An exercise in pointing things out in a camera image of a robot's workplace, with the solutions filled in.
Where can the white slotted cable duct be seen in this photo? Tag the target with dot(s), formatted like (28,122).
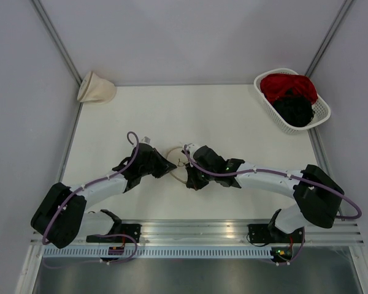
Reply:
(161,252)

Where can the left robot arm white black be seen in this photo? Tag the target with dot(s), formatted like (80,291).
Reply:
(63,214)

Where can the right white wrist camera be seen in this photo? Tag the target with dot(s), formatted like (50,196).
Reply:
(191,148)

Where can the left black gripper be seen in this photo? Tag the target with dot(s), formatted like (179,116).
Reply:
(164,167)

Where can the aluminium mounting rail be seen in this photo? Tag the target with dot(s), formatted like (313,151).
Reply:
(233,232)

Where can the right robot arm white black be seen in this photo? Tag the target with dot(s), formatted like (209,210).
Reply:
(316,196)

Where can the red bra in basket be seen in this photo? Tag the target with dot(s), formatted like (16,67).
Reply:
(276,86)

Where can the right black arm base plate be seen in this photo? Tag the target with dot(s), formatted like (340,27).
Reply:
(260,234)

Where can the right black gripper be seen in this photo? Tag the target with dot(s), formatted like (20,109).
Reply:
(192,182)

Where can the white plastic laundry basket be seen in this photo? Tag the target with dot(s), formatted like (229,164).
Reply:
(321,109)

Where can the black bra in basket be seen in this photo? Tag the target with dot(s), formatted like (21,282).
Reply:
(294,108)

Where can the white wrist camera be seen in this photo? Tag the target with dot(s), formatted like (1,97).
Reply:
(145,140)
(191,148)

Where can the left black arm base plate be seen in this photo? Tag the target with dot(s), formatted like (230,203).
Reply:
(130,232)

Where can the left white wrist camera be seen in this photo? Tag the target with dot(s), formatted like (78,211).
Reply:
(145,140)

